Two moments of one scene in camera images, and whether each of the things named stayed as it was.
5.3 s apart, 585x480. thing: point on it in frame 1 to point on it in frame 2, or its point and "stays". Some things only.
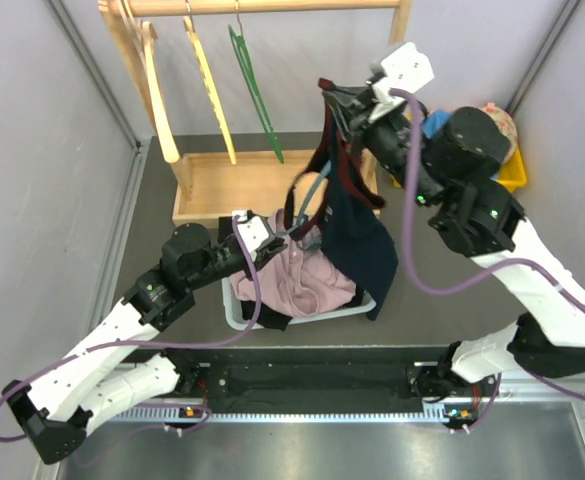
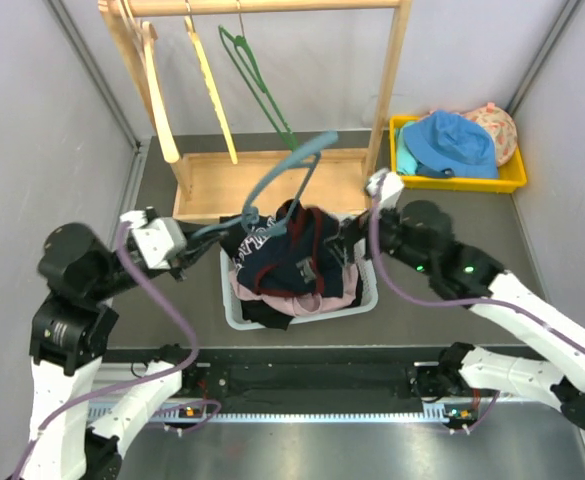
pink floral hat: x=505 y=123 stays
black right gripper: x=354 y=122 to x=351 y=231
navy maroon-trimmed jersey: x=341 y=199 to x=301 y=258
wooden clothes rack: x=208 y=186 stays
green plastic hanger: x=241 y=54 to x=232 y=30
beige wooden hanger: x=168 y=133 stays
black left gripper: x=262 y=257 to x=199 y=238
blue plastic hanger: x=312 y=235 to x=272 y=207
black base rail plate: x=309 y=376 stays
